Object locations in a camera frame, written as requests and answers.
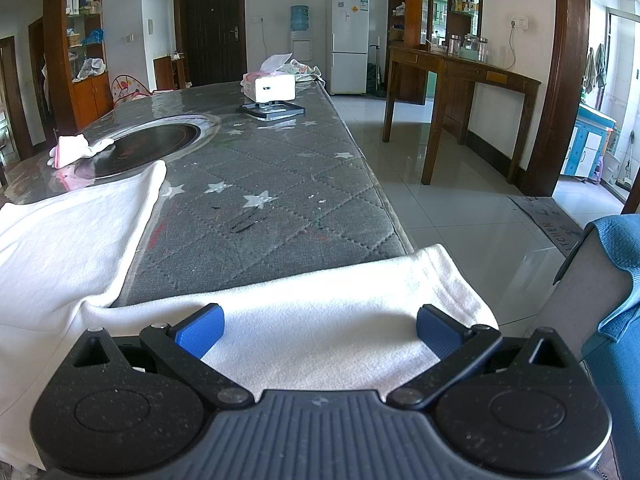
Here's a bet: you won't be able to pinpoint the small white box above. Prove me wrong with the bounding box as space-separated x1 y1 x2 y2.
252 76 296 106

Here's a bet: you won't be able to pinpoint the white refrigerator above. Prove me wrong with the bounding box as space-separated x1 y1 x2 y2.
326 0 371 96

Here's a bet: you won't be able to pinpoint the low wooden shoe cabinet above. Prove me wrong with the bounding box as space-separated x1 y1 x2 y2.
152 54 187 92

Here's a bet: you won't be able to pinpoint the round black cooktop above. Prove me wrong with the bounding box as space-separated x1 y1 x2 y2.
90 122 204 180

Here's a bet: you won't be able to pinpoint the wooden side table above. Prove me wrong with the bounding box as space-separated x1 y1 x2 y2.
382 45 542 186

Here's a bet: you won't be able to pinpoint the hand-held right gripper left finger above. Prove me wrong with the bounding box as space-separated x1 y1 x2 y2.
67 302 256 409

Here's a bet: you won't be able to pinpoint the large glass jar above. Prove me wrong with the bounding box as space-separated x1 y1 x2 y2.
464 34 489 62

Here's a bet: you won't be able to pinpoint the tall wooden shelf unit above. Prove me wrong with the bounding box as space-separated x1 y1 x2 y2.
387 0 484 106

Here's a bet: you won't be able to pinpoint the white water dispenser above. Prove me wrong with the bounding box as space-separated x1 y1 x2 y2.
289 30 314 69

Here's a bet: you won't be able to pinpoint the floral cloth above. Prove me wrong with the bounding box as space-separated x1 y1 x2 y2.
287 59 324 84

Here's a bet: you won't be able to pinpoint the black tray stand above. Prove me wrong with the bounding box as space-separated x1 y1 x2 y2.
236 101 307 122

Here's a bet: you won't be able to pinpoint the dark wooden door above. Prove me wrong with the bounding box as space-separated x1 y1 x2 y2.
173 0 247 89

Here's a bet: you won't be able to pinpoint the blue balcony cabinet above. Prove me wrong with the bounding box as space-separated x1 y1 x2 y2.
560 105 619 179

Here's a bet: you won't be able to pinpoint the wooden display cabinet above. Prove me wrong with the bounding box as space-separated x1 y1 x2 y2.
42 0 114 131

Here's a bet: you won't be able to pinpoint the hanging clothes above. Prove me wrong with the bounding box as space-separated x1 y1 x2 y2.
582 45 609 94

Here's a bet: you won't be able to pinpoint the pink tissue box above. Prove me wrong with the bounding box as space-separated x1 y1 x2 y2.
242 53 296 95

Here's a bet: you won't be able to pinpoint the pink and white cloth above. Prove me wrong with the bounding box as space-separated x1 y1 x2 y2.
48 135 115 170

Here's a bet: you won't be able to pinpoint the grey floor mat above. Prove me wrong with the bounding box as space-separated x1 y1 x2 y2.
507 195 586 256

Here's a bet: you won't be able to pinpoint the pink cartoon folding seat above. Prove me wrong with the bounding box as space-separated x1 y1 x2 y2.
111 74 151 106

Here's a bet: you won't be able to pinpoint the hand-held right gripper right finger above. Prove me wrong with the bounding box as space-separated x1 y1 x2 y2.
385 304 583 409

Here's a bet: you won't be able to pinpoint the white garment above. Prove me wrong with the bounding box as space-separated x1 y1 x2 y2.
0 160 501 476

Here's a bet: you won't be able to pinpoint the blue cloth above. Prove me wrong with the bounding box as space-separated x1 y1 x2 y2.
580 214 640 461

